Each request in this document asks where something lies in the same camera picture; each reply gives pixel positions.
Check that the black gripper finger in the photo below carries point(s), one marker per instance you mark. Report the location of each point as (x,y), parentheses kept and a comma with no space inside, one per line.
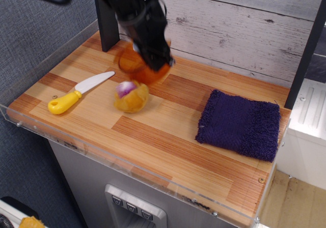
(156,61)
(170,60)

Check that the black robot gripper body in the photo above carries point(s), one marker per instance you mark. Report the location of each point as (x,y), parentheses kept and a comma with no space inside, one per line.
(147,30)

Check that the orange transparent plastic pot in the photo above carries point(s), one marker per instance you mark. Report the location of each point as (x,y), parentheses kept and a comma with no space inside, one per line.
(132,64)

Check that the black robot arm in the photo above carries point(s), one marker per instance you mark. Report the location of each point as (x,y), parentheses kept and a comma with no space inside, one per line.
(127,8)

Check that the black yellow object corner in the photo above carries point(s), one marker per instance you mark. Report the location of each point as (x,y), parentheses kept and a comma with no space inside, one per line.
(14,212)

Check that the plush taco toy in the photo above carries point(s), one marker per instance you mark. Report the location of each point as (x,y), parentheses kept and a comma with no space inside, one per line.
(131,96)

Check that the purple folded towel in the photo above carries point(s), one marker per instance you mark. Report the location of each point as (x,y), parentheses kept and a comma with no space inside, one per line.
(249,128)

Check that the grey toy fridge cabinet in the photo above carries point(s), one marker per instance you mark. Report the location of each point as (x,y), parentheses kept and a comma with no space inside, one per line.
(87,179)

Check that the silver dispenser button panel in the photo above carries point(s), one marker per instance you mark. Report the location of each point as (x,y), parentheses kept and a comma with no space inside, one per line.
(128,210)

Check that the white ribbed side unit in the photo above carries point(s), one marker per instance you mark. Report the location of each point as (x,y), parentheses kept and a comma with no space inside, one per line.
(302,154)

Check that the black left vertical post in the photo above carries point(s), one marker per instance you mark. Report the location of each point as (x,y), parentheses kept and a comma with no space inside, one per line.
(108,26)

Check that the black vertical post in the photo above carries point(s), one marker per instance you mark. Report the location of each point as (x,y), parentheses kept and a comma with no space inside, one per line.
(307,56)
(108,26)

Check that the yellow handled toy knife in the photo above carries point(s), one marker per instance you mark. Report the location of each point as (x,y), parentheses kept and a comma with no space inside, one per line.
(62,104)

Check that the black right vertical post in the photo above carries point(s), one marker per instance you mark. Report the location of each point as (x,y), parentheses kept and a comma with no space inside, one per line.
(307,56)

